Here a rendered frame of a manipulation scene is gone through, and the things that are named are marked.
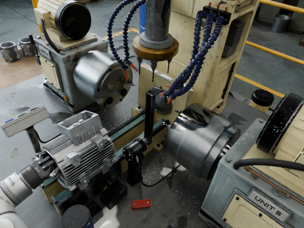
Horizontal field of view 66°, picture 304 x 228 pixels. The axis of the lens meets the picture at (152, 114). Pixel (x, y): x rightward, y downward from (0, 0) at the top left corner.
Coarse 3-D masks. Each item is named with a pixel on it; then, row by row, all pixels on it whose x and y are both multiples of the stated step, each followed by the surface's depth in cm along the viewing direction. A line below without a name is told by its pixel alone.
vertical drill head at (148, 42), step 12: (156, 0) 76; (168, 0) 77; (156, 12) 78; (168, 12) 80; (156, 24) 81; (168, 24) 83; (144, 36) 88; (156, 36) 84; (168, 36) 89; (144, 48) 85; (156, 48) 85; (168, 48) 86; (156, 60) 85; (168, 60) 95
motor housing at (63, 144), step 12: (48, 144) 80; (60, 144) 79; (72, 144) 81; (84, 144) 82; (108, 144) 86; (84, 156) 80; (96, 156) 82; (108, 156) 85; (60, 168) 75; (72, 168) 76; (84, 168) 80; (96, 168) 83; (60, 180) 87; (72, 180) 78
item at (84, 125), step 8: (88, 112) 89; (64, 120) 86; (72, 120) 88; (80, 120) 86; (88, 120) 82; (96, 120) 84; (64, 128) 80; (72, 128) 78; (80, 128) 80; (88, 128) 83; (96, 128) 85; (72, 136) 79; (80, 136) 81; (88, 136) 83
